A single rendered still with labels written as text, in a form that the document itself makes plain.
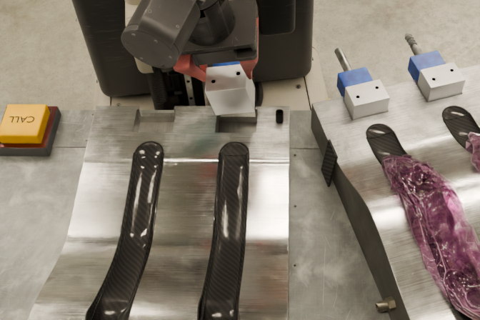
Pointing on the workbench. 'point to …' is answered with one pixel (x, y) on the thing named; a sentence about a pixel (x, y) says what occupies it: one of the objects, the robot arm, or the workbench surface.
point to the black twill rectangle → (329, 163)
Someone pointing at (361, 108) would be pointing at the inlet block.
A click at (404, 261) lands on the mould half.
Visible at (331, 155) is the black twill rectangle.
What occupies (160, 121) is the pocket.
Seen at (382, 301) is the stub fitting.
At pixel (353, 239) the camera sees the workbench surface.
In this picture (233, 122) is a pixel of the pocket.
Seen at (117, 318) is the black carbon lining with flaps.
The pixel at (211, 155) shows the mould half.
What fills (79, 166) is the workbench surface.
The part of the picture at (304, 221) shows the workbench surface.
